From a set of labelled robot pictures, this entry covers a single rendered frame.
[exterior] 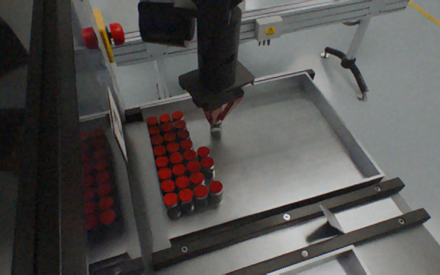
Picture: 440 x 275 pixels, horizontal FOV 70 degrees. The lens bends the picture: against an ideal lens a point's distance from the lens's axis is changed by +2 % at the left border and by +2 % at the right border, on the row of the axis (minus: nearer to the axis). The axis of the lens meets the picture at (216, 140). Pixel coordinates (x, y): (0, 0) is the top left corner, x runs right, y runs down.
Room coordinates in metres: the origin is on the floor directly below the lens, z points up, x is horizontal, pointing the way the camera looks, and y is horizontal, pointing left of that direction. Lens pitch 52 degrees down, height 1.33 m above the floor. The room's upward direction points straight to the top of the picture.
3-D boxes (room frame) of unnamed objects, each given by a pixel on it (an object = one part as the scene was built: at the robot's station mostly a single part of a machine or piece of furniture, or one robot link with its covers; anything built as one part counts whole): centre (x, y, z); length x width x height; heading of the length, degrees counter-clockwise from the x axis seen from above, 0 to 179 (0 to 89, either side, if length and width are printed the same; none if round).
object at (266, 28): (1.32, -0.24, 0.50); 0.12 x 0.05 x 0.09; 108
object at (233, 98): (0.36, 0.00, 0.97); 0.07 x 0.07 x 0.09; 32
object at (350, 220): (0.20, -0.21, 0.91); 0.14 x 0.03 x 0.06; 107
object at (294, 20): (1.39, -0.24, 0.49); 1.60 x 0.08 x 0.12; 108
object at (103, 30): (0.50, 0.23, 1.00); 0.08 x 0.07 x 0.07; 108
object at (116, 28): (0.51, 0.19, 0.99); 0.04 x 0.04 x 0.04; 18
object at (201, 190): (0.30, 0.05, 0.90); 0.18 x 0.02 x 0.05; 17
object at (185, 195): (0.29, 0.07, 0.90); 0.18 x 0.02 x 0.05; 17
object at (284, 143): (0.33, -0.06, 0.90); 0.34 x 0.26 x 0.04; 107
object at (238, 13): (0.37, 0.00, 1.10); 0.07 x 0.06 x 0.07; 80
